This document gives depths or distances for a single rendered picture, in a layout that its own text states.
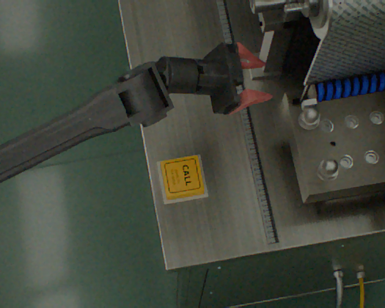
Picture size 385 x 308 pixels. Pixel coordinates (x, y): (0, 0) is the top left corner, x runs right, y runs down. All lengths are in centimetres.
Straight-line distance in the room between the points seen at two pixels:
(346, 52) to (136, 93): 36
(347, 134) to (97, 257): 115
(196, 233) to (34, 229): 102
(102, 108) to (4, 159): 16
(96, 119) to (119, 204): 122
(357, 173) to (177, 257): 35
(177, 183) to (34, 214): 102
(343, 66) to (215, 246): 39
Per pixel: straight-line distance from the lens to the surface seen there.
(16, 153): 126
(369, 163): 147
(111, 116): 127
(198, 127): 159
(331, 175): 143
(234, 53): 139
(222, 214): 154
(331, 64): 144
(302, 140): 146
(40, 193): 251
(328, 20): 127
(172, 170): 154
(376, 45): 141
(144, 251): 244
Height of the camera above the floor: 240
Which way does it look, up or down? 73 degrees down
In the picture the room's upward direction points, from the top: 4 degrees clockwise
